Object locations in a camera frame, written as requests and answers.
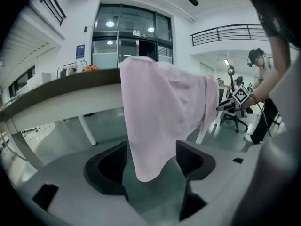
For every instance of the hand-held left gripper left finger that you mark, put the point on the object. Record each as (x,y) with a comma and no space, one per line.
(82,204)

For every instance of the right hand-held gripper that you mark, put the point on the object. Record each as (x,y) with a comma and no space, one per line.
(241,94)

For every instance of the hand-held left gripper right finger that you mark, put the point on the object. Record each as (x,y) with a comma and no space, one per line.
(223,178)

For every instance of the pink robe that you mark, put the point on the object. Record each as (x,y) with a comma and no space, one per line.
(160,102)

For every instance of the person's right forearm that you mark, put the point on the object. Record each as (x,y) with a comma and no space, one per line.
(270,79)

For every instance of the black balcony railing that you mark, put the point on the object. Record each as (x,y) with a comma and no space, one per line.
(228,33)

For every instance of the person's black printed shirt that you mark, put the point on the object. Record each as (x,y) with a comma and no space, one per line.
(277,8)

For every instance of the glass entrance door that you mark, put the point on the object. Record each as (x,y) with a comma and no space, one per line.
(131,32)

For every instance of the white locker cabinet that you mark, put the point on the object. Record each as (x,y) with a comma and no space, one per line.
(38,81)

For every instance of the black coat rack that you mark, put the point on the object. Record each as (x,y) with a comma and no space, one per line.
(69,69)

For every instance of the white pot of flowers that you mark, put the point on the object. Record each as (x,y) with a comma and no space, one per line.
(90,68)

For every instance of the blue wall sign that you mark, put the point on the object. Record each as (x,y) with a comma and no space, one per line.
(80,51)

